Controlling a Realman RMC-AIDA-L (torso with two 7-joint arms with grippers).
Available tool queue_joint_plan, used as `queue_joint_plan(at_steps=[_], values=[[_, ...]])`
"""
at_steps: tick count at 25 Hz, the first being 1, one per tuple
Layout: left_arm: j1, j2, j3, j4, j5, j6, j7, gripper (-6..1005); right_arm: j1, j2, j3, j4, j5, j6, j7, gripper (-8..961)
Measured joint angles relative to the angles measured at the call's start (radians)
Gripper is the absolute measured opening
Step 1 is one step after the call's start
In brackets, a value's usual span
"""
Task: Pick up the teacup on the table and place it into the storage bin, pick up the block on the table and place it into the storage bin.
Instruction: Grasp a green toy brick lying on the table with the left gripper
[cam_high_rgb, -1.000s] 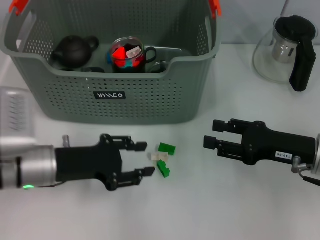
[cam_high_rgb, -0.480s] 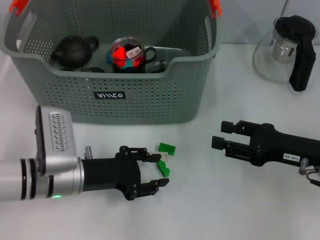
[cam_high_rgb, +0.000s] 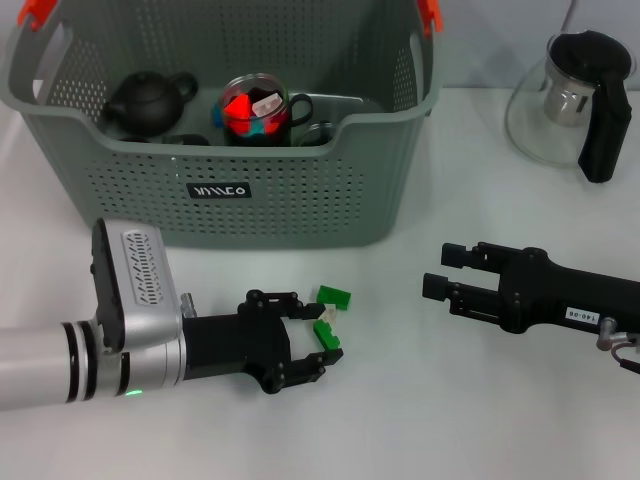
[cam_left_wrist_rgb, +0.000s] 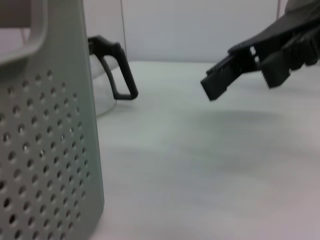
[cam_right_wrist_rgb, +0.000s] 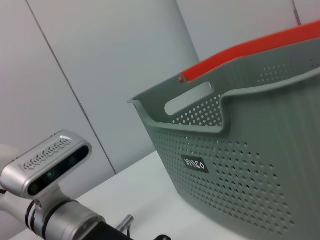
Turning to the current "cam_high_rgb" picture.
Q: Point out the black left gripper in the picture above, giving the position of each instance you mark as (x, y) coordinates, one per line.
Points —
(225, 345)

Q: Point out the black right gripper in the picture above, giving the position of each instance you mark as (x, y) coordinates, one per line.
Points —
(550, 295)

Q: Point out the green building brick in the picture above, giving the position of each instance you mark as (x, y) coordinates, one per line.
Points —
(335, 296)
(327, 337)

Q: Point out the white building brick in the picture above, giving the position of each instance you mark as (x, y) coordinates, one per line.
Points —
(266, 104)
(328, 314)

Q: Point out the glass teacup black base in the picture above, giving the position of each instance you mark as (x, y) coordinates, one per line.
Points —
(185, 140)
(317, 132)
(300, 110)

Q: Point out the teal building block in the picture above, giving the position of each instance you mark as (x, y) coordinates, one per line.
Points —
(257, 134)

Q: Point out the blue square building block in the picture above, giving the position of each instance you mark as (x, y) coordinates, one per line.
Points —
(216, 117)

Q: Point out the orange-red slope building block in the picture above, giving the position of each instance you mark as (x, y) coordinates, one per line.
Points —
(237, 107)

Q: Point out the silver right elbow connector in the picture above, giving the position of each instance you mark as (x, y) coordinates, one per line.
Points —
(606, 335)

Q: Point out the grey perforated storage bin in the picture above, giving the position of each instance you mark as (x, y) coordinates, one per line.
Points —
(300, 200)

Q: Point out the silver left connector plug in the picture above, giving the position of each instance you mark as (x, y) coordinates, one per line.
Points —
(187, 305)

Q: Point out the black clay teapot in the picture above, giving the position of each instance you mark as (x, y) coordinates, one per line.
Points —
(150, 105)

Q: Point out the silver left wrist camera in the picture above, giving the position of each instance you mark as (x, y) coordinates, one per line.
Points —
(130, 280)

